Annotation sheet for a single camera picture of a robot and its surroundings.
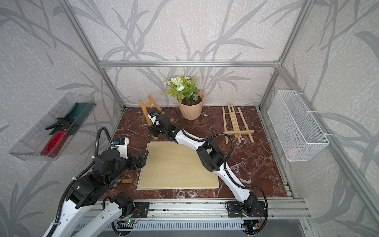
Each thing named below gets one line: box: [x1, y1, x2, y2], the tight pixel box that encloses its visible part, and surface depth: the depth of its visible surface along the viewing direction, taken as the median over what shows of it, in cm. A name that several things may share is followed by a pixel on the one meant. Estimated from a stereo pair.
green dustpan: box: [45, 102, 97, 136], surface depth 68 cm
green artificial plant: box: [160, 75, 201, 105], surface depth 95 cm
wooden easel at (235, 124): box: [222, 103, 255, 145], surface depth 111 cm
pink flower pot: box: [177, 89, 205, 121], surface depth 104 cm
